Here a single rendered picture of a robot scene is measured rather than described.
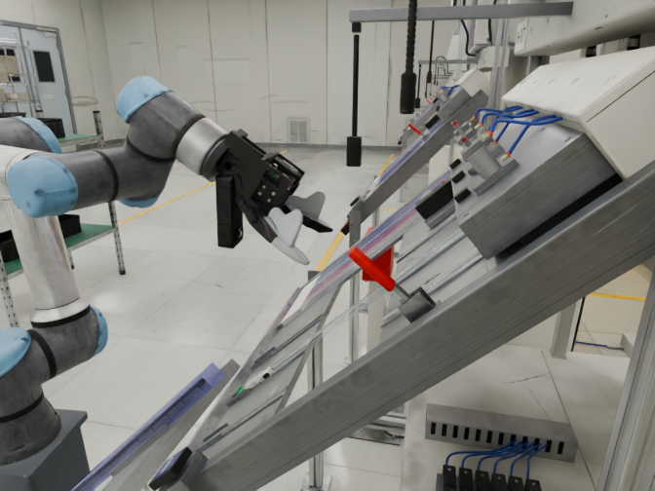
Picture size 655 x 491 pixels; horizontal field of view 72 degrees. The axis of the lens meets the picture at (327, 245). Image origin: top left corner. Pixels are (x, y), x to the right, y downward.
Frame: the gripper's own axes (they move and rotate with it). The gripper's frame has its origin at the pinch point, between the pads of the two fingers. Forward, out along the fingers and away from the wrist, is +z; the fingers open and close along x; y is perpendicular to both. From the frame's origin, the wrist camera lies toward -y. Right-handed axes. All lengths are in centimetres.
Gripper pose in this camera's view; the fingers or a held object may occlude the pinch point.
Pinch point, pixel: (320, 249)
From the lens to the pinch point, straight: 67.2
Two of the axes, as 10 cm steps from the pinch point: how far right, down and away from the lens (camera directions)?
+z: 8.0, 6.0, 0.2
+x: 2.2, -3.2, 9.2
